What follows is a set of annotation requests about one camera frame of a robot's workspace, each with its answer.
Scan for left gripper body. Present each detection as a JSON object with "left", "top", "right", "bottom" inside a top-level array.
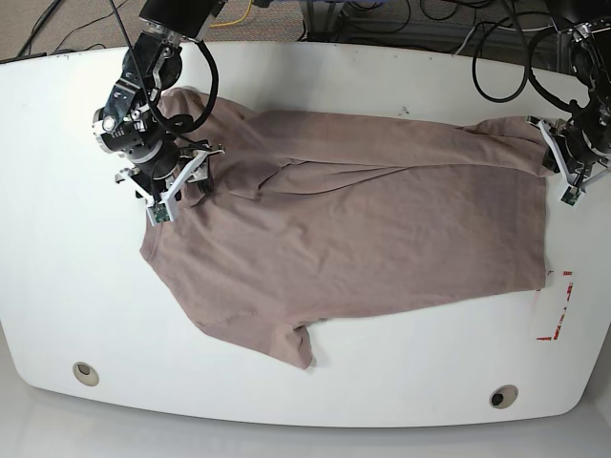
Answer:
[{"left": 542, "top": 147, "right": 559, "bottom": 174}]

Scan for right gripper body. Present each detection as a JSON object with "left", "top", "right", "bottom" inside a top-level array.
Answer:
[{"left": 179, "top": 158, "right": 213, "bottom": 194}]

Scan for mauve t-shirt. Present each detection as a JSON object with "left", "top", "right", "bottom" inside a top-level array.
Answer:
[{"left": 140, "top": 99, "right": 547, "bottom": 369}]

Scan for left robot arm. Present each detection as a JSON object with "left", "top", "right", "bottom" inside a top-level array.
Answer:
[{"left": 529, "top": 1, "right": 610, "bottom": 171}]

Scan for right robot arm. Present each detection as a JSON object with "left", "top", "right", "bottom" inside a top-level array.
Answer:
[{"left": 93, "top": 1, "right": 224, "bottom": 202}]

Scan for red tape rectangle marking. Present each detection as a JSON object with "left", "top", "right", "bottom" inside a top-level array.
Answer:
[{"left": 532, "top": 270, "right": 576, "bottom": 342}]

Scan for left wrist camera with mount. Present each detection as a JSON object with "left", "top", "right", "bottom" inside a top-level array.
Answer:
[{"left": 526, "top": 115, "right": 610, "bottom": 207}]

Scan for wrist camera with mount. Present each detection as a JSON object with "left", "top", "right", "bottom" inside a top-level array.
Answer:
[
  {"left": 526, "top": 115, "right": 610, "bottom": 207},
  {"left": 115, "top": 143, "right": 225, "bottom": 226}
]

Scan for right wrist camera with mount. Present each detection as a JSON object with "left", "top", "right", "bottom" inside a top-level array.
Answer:
[{"left": 115, "top": 143, "right": 225, "bottom": 226}]

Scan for yellow cable on floor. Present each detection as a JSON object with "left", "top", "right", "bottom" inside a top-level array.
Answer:
[{"left": 209, "top": 0, "right": 253, "bottom": 29}]

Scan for black cables on floor left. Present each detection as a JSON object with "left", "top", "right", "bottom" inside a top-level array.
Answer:
[{"left": 17, "top": 0, "right": 130, "bottom": 56}]

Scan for left table cable grommet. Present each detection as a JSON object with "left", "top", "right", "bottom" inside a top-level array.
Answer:
[{"left": 73, "top": 362, "right": 99, "bottom": 387}]

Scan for table cable grommet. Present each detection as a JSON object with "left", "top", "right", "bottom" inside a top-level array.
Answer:
[
  {"left": 489, "top": 385, "right": 518, "bottom": 409},
  {"left": 73, "top": 362, "right": 99, "bottom": 387}
]

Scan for right table cable grommet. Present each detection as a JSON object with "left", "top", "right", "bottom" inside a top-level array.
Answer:
[{"left": 489, "top": 385, "right": 518, "bottom": 409}]

